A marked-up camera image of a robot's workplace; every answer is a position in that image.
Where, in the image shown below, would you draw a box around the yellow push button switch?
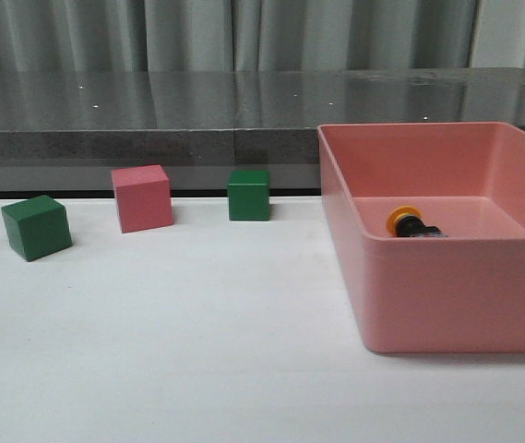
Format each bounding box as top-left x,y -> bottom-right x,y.
386,205 -> 447,238

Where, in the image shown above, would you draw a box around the right green wooden cube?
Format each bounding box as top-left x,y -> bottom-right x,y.
227,170 -> 270,222

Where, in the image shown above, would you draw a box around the green wooden cube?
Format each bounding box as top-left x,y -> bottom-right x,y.
227,170 -> 270,222
1,195 -> 73,261

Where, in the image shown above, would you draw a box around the pink wooden cube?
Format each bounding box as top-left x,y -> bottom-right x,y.
111,164 -> 173,233

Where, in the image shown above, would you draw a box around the grey stone counter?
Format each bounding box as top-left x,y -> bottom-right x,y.
0,68 -> 525,197

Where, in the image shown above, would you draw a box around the left green wooden cube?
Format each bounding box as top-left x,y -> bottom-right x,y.
1,195 -> 73,261

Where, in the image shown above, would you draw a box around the pink plastic bin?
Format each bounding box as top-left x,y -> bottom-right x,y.
318,122 -> 525,353

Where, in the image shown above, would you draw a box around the grey curtain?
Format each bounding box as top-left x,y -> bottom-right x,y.
0,1 -> 525,72

